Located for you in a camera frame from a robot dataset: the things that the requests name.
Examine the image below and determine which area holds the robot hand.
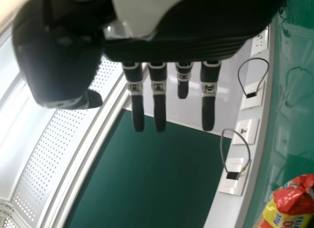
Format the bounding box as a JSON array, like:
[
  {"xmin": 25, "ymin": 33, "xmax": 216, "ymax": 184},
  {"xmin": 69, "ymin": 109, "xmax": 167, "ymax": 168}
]
[{"xmin": 11, "ymin": 0, "xmax": 294, "ymax": 133}]

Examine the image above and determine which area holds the white outlet plate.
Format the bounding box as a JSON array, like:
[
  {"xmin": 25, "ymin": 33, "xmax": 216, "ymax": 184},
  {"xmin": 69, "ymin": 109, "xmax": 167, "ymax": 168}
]
[
  {"xmin": 241, "ymin": 80, "xmax": 266, "ymax": 111},
  {"xmin": 231, "ymin": 118, "xmax": 260, "ymax": 146},
  {"xmin": 217, "ymin": 157, "xmax": 251, "ymax": 196}
]

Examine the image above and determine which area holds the red biscuit packet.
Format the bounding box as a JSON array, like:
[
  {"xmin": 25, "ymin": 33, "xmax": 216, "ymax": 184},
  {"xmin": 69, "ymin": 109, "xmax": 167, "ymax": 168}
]
[{"xmin": 255, "ymin": 174, "xmax": 314, "ymax": 228}]

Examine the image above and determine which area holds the white socket strip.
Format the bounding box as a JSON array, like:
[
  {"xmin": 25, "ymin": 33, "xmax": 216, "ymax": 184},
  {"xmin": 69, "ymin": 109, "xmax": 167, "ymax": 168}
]
[{"xmin": 251, "ymin": 26, "xmax": 270, "ymax": 55}]

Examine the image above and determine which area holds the perforated white panel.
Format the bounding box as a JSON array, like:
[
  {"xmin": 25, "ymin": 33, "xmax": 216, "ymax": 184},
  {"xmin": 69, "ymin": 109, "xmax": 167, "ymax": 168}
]
[{"xmin": 11, "ymin": 56, "xmax": 125, "ymax": 225}]

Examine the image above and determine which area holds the grey cable loop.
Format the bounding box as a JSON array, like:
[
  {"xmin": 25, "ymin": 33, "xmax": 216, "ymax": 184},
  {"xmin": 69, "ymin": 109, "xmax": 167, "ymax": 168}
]
[
  {"xmin": 220, "ymin": 128, "xmax": 252, "ymax": 175},
  {"xmin": 236, "ymin": 57, "xmax": 270, "ymax": 97}
]

